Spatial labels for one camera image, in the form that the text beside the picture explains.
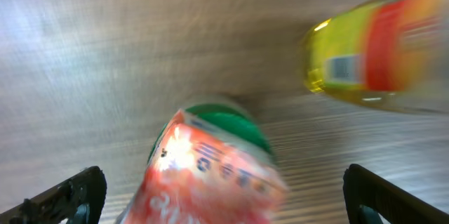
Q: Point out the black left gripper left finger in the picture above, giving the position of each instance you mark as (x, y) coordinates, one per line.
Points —
(77, 200)

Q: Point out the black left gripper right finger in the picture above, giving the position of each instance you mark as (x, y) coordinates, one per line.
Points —
(371, 199)

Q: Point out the red small carton box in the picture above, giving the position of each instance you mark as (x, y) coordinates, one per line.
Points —
(240, 195)

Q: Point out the yellow oil bottle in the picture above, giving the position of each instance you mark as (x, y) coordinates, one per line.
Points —
(384, 54)

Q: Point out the green lid jar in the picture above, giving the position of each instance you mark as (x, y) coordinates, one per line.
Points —
(209, 134)

